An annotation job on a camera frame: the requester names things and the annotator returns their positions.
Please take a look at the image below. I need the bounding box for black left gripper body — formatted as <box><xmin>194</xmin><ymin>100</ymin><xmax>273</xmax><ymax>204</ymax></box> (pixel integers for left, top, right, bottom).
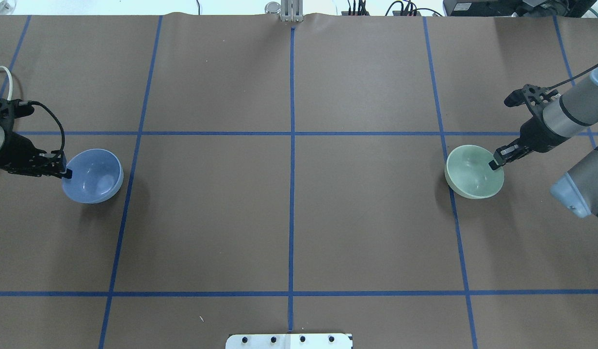
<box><xmin>0</xmin><ymin>133</ymin><xmax>63</xmax><ymax>177</ymax></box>

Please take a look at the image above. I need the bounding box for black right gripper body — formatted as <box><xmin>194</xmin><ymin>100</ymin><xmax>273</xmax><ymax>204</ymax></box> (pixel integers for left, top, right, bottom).
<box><xmin>495</xmin><ymin>117</ymin><xmax>569</xmax><ymax>159</ymax></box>

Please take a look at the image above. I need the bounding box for green bowl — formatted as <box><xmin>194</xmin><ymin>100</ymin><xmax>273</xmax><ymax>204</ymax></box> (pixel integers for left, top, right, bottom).
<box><xmin>444</xmin><ymin>145</ymin><xmax>505</xmax><ymax>200</ymax></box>

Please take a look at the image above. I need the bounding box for blue bowl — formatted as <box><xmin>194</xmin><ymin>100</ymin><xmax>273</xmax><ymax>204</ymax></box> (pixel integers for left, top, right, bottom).
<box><xmin>62</xmin><ymin>148</ymin><xmax>124</xmax><ymax>204</ymax></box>

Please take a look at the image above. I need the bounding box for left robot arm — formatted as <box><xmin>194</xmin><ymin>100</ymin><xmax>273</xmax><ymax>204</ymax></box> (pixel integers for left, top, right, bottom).
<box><xmin>0</xmin><ymin>126</ymin><xmax>73</xmax><ymax>179</ymax></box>

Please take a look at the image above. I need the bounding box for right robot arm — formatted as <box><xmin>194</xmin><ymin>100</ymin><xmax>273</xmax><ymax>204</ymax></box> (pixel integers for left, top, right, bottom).
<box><xmin>489</xmin><ymin>64</ymin><xmax>598</xmax><ymax>218</ymax></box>

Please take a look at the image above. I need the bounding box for black equipment box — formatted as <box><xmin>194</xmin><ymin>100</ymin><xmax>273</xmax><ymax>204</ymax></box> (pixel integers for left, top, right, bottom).
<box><xmin>442</xmin><ymin>0</ymin><xmax>596</xmax><ymax>18</ymax></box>

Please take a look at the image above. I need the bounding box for black power strip with plugs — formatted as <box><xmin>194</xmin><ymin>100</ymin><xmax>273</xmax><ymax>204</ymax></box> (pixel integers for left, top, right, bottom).
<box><xmin>332</xmin><ymin>0</ymin><xmax>447</xmax><ymax>16</ymax></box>

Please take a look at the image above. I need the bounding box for clear glass jar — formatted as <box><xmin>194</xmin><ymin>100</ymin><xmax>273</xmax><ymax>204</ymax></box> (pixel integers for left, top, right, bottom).
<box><xmin>265</xmin><ymin>1</ymin><xmax>282</xmax><ymax>15</ymax></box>

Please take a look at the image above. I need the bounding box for white plate with black knobs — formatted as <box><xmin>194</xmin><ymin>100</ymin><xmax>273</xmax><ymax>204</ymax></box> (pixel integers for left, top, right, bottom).
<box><xmin>225</xmin><ymin>333</ymin><xmax>354</xmax><ymax>349</ymax></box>

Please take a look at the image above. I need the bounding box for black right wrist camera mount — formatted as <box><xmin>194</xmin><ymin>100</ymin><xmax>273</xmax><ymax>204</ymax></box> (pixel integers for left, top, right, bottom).
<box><xmin>503</xmin><ymin>84</ymin><xmax>561</xmax><ymax>117</ymax></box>

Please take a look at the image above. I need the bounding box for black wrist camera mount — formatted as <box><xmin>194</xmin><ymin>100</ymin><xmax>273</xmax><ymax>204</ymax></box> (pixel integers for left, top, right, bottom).
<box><xmin>0</xmin><ymin>98</ymin><xmax>34</xmax><ymax>130</ymax></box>
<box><xmin>503</xmin><ymin>84</ymin><xmax>561</xmax><ymax>117</ymax></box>

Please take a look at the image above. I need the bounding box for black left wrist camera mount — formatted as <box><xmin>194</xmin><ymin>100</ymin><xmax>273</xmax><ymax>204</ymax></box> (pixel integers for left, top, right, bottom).
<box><xmin>0</xmin><ymin>98</ymin><xmax>34</xmax><ymax>130</ymax></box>

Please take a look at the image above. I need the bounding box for black left camera cable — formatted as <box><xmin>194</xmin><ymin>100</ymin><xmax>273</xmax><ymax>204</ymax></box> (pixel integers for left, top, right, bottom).
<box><xmin>27</xmin><ymin>100</ymin><xmax>66</xmax><ymax>160</ymax></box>

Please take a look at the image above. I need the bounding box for black camera cable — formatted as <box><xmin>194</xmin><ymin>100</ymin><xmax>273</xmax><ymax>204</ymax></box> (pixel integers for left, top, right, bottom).
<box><xmin>27</xmin><ymin>100</ymin><xmax>66</xmax><ymax>160</ymax></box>
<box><xmin>546</xmin><ymin>57</ymin><xmax>598</xmax><ymax>93</ymax></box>

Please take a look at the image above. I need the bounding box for black right camera cable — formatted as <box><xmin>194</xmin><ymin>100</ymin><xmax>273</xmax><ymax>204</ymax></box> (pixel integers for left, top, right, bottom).
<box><xmin>546</xmin><ymin>57</ymin><xmax>598</xmax><ymax>93</ymax></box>

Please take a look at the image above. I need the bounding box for aluminium camera post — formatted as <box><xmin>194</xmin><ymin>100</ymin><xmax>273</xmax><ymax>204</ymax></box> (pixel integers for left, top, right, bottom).
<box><xmin>279</xmin><ymin>0</ymin><xmax>305</xmax><ymax>22</ymax></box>

